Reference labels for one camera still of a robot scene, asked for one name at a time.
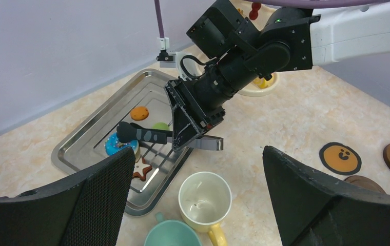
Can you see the black-tipped metal tongs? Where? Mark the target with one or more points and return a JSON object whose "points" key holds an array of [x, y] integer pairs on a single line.
{"points": [[127, 132]]}

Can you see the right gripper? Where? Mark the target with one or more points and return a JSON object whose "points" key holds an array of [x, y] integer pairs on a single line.
{"points": [[196, 104]]}

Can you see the chocolate star cookie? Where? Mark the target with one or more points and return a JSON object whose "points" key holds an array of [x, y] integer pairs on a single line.
{"points": [[141, 169]]}

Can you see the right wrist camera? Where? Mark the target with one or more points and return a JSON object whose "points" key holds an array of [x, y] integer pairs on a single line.
{"points": [[183, 62]]}

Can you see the green macaron upper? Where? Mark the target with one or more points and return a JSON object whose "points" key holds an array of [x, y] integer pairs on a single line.
{"points": [[161, 126]]}

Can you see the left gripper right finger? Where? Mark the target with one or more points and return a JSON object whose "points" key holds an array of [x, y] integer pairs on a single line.
{"points": [[314, 208]]}

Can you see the teal cup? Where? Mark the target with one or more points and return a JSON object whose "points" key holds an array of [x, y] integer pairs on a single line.
{"points": [[171, 232]]}

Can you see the black yellow smiley coaster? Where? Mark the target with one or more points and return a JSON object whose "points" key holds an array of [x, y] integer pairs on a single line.
{"points": [[340, 159]]}

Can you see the orange swirl cookie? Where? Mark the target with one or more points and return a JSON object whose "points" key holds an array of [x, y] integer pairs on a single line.
{"points": [[139, 113]]}

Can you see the yellow mug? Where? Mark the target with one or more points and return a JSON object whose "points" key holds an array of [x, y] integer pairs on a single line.
{"points": [[205, 199]]}

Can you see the dark brown round coaster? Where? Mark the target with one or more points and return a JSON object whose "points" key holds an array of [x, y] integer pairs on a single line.
{"points": [[365, 183]]}

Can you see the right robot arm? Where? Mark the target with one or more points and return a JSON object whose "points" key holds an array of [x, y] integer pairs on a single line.
{"points": [[297, 36]]}

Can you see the cream three-tier dessert stand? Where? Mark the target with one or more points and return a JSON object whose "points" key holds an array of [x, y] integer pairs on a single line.
{"points": [[264, 13]]}

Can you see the yellow cake slice toy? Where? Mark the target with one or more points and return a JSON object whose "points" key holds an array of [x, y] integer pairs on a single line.
{"points": [[263, 83]]}

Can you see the stainless steel tray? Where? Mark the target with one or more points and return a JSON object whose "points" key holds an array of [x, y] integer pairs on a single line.
{"points": [[85, 145]]}

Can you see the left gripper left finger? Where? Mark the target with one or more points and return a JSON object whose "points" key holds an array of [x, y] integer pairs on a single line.
{"points": [[84, 208]]}

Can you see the blue frosted donut toy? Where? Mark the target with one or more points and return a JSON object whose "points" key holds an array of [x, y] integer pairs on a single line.
{"points": [[113, 145]]}

